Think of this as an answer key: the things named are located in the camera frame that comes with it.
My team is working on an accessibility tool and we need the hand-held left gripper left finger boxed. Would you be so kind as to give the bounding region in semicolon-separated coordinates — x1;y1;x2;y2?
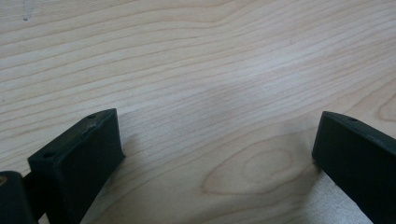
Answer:
27;108;126;224

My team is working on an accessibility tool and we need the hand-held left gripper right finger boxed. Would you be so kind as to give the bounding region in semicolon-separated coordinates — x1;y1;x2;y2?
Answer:
312;110;396;224

